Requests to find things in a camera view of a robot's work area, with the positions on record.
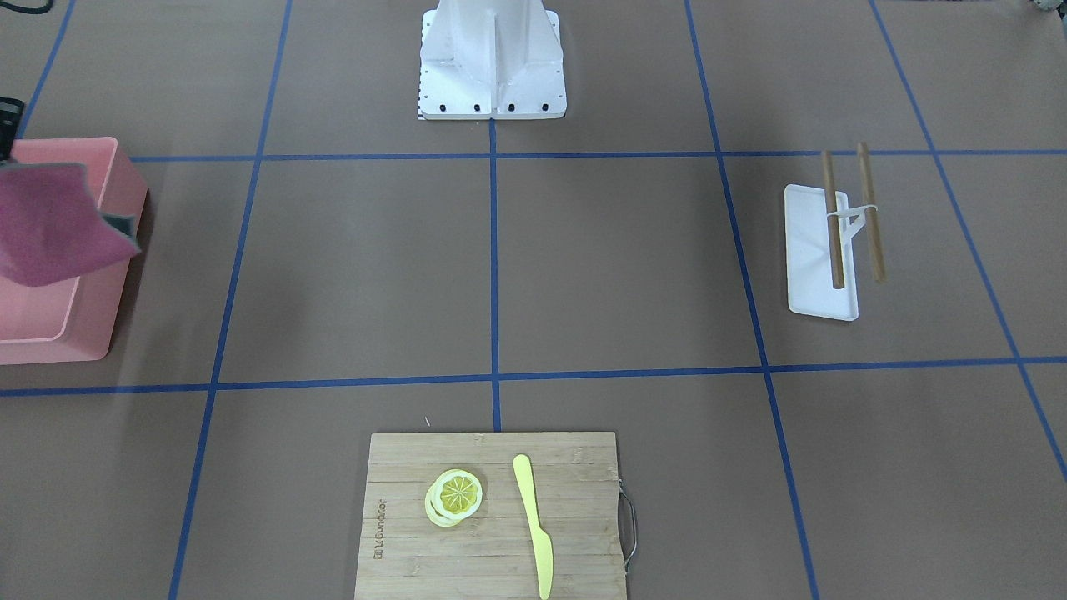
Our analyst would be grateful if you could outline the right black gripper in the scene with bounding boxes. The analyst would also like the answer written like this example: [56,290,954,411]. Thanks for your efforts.
[0,97,26,161]

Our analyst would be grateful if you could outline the pink fleece cloth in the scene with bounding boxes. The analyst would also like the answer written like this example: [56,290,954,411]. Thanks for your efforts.
[1,162,141,288]

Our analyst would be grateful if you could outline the pink plastic bin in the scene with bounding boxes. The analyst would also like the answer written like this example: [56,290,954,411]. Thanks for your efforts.
[1,137,148,365]

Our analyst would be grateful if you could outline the yellow toy lemon slice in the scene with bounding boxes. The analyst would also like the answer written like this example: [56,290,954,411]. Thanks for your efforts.
[424,468,483,528]

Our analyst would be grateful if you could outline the bamboo cutting board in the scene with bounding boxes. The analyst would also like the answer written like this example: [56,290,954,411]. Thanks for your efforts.
[354,432,628,599]

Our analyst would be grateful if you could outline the yellow plastic knife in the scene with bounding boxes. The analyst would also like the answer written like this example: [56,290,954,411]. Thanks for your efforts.
[512,453,555,599]

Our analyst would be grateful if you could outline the white rectangular tray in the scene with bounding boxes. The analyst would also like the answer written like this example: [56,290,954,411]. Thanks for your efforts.
[784,185,859,322]

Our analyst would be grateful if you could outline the thick wooden rod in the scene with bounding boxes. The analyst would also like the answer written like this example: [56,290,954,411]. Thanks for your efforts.
[821,149,845,290]

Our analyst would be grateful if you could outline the white hook on tray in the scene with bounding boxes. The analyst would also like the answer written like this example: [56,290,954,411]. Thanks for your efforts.
[827,204,878,247]

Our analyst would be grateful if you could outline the thin wooden rod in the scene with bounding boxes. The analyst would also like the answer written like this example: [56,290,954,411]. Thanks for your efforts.
[857,141,888,284]

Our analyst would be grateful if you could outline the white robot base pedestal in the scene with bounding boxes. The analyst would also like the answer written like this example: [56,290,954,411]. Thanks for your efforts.
[417,1,568,121]

